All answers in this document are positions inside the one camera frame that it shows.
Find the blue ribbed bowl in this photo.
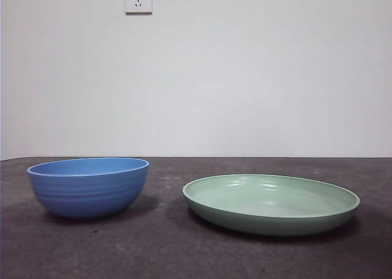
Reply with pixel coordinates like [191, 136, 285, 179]
[26, 157, 151, 221]

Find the white wall power socket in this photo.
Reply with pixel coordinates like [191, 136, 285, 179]
[124, 0, 153, 16]

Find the pale green round plate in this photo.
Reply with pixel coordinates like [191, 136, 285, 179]
[182, 173, 361, 237]

